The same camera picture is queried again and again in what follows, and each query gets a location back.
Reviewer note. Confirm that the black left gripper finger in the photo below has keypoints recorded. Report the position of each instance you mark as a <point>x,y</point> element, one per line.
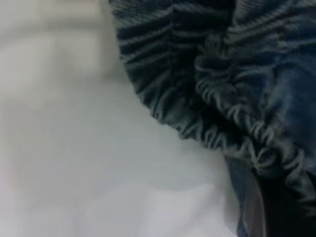
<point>284,212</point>

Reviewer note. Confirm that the blue denim children's pants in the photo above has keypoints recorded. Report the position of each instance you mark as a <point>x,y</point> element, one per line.
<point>222,74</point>

